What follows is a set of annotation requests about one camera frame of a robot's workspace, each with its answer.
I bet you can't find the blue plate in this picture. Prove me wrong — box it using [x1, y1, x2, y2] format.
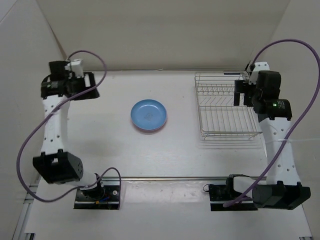
[130, 99, 168, 130]

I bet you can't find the pink plate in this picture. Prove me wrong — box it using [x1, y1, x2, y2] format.
[133, 124, 166, 134]

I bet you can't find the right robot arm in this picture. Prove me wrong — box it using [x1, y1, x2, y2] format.
[223, 70, 311, 210]

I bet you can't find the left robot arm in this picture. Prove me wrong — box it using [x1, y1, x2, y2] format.
[32, 59, 105, 200]

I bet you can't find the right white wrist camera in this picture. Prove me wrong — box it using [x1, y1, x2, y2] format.
[244, 61, 270, 85]

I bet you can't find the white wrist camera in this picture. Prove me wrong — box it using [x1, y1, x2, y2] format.
[244, 61, 270, 85]
[64, 59, 84, 79]

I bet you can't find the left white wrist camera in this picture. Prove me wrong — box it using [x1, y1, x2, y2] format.
[64, 59, 84, 79]

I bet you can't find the metal wire dish rack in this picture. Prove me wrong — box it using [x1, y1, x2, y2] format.
[194, 71, 262, 141]

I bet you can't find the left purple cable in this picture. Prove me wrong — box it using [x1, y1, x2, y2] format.
[16, 50, 123, 210]

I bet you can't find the purple cable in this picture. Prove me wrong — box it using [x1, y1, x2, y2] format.
[16, 50, 123, 210]
[223, 38, 320, 208]

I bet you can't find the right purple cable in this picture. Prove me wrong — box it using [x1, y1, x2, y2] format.
[223, 38, 320, 208]

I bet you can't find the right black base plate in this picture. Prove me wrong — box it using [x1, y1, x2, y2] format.
[202, 184, 258, 212]

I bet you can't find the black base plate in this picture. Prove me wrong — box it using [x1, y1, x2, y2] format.
[73, 179, 121, 211]
[202, 184, 258, 212]

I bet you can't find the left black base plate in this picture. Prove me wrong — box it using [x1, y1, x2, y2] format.
[73, 179, 121, 211]

